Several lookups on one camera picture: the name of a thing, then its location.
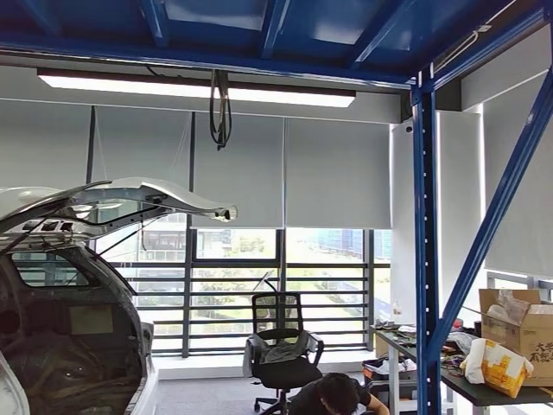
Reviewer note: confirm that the dark top workbench desk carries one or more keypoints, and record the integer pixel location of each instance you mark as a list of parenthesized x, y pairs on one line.
[(471, 392)]

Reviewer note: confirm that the grey roller blind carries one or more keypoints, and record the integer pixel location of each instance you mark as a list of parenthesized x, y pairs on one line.
[(241, 172), (43, 143), (336, 172), (138, 143)]

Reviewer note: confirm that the dark window guard railing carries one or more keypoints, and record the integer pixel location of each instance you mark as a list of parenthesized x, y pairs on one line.
[(238, 264)]

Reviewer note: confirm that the white open car tailgate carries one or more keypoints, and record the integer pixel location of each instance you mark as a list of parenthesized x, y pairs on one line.
[(173, 192)]

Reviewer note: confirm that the grey jacket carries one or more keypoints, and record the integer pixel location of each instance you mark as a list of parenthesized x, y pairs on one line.
[(276, 350)]

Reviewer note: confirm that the black mesh office chair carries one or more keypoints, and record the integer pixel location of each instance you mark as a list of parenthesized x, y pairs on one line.
[(285, 375)]

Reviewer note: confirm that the clear plastic bottle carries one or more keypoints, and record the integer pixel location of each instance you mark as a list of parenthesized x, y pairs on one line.
[(396, 314)]

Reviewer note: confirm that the blue steel shelving rack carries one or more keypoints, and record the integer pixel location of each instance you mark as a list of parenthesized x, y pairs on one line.
[(424, 229)]

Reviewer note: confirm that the person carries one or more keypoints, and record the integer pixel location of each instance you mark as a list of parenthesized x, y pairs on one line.
[(333, 395)]

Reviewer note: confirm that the black orange tool case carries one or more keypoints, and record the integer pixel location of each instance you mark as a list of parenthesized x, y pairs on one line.
[(388, 384)]

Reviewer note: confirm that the crumpled plastic wrap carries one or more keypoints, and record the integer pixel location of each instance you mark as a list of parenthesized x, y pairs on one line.
[(508, 306)]

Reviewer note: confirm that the white car body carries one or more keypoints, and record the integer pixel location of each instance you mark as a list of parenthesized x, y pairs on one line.
[(65, 366)]

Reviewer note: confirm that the white yellow plastic bag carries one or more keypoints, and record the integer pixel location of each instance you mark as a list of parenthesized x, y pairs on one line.
[(496, 366)]

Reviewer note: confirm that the printed cardboard box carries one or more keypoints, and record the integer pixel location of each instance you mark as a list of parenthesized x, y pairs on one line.
[(531, 343)]

